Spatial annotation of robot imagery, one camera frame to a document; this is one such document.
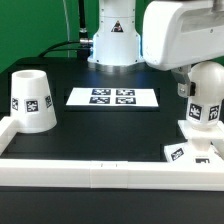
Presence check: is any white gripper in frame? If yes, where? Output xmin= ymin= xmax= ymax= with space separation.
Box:
xmin=142 ymin=0 xmax=224 ymax=98

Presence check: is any white lamp bulb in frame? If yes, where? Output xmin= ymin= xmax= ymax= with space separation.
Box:
xmin=186 ymin=62 xmax=224 ymax=130

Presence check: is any white lamp base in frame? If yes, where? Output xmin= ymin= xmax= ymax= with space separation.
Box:
xmin=164 ymin=120 xmax=224 ymax=164

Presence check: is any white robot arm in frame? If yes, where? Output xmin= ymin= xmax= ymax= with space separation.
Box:
xmin=88 ymin=0 xmax=224 ymax=97

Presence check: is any white lamp hood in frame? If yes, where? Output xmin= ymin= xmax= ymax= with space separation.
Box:
xmin=10 ymin=70 xmax=57 ymax=133

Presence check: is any white marker sheet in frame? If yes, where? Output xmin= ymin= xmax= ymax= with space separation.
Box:
xmin=66 ymin=87 xmax=158 ymax=107

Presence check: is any black cable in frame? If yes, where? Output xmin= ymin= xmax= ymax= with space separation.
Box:
xmin=38 ymin=37 xmax=94 ymax=58

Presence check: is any white frame wall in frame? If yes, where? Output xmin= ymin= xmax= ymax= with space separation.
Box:
xmin=0 ymin=116 xmax=224 ymax=191

